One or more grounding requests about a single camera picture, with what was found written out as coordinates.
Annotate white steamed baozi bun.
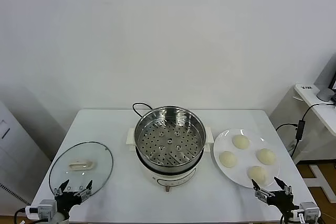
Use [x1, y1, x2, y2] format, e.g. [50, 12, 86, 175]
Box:
[247, 165, 269, 184]
[219, 151, 238, 168]
[255, 148, 277, 165]
[232, 134, 250, 150]

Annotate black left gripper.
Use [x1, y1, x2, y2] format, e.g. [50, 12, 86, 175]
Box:
[54, 179, 93, 214]

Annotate stainless steel steamer basket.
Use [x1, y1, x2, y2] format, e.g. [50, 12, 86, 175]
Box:
[133, 105, 207, 172]

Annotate black pot power cord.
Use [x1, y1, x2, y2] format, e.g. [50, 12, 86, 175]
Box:
[132, 102, 154, 118]

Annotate white metal floor frame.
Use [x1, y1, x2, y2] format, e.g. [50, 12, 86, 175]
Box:
[308, 164, 336, 201]

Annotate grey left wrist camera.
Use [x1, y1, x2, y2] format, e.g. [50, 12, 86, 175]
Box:
[25, 199, 57, 222]

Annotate thin black cable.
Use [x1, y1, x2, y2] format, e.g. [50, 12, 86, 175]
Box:
[275, 123, 299, 132]
[290, 138, 300, 156]
[301, 102, 336, 122]

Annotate round glass pot lid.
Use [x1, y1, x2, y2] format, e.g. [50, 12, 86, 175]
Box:
[48, 141, 114, 201]

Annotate white electric cooking pot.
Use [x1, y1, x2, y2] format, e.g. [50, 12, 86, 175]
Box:
[127, 126, 213, 193]

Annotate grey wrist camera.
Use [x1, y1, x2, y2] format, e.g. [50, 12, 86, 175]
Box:
[25, 199, 57, 222]
[291, 201, 321, 222]

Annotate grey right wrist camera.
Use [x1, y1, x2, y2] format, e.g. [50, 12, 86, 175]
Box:
[291, 201, 321, 222]

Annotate grey cylinder gadget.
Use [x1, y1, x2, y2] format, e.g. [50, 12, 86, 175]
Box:
[317, 89, 335, 102]

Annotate white cabinet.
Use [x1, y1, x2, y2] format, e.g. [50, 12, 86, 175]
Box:
[0, 100, 52, 206]

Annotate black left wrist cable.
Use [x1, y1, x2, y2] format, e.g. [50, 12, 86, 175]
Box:
[14, 207, 35, 224]

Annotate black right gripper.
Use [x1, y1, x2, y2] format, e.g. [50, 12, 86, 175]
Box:
[251, 176, 300, 214]

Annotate black power adapter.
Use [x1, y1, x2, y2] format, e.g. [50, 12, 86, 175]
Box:
[295, 120, 305, 141]

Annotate white round plate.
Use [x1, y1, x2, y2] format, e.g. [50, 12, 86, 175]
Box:
[213, 129, 280, 189]

